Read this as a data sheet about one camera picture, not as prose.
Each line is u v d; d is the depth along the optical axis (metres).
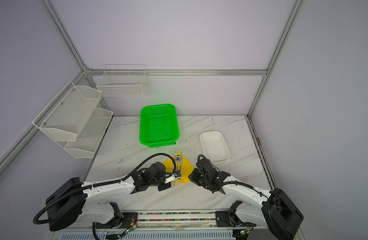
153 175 0.65
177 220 0.75
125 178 0.56
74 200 0.41
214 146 1.01
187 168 0.95
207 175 0.64
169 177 0.71
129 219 0.74
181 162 0.95
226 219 0.74
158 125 1.15
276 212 0.42
